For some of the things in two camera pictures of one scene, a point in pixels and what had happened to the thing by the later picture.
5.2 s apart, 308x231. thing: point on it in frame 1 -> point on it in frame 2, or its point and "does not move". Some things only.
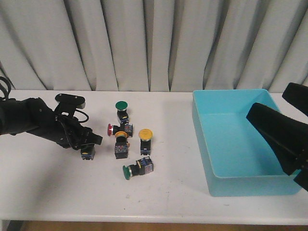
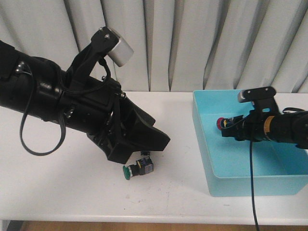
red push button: [87, 151] -> [222, 123]
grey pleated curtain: [153, 45] does not move
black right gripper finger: [297, 94] -> [229, 132]
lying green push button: [143, 166] does not move
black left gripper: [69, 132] -> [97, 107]
